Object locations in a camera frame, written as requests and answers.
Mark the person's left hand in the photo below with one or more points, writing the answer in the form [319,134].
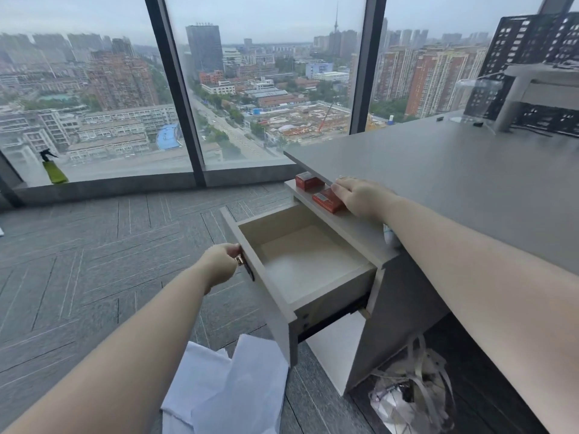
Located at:
[217,266]

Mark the person's right hand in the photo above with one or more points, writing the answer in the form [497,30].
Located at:
[366,198]

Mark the person's right fingers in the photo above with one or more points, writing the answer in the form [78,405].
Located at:
[346,189]

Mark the person's left fingers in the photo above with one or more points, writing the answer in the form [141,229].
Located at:
[233,251]

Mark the red small box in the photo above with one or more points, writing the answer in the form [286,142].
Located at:
[308,180]
[328,202]

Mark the grey drawer with gold knob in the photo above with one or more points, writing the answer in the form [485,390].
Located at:
[307,262]

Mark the person's right forearm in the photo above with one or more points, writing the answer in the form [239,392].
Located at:
[488,275]

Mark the person's left forearm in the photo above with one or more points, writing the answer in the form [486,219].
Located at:
[113,357]

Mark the white blue packet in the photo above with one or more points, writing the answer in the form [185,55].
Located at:
[391,237]

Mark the grey drawer cabinet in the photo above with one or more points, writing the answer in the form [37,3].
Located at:
[398,302]

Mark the white crumpled paper sheet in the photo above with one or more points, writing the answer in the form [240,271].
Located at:
[235,393]

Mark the clear acrylic box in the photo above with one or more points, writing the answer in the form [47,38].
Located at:
[475,101]

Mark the green spray bottle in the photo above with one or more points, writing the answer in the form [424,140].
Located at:
[55,169]

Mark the white monitor stand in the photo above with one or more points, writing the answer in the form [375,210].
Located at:
[520,85]

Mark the plastic bag of paper scraps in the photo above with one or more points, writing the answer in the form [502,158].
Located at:
[411,397]

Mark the black perforated metal rack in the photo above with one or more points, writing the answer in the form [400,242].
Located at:
[543,40]

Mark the dark window frame post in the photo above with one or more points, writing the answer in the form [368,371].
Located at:
[367,63]
[178,90]

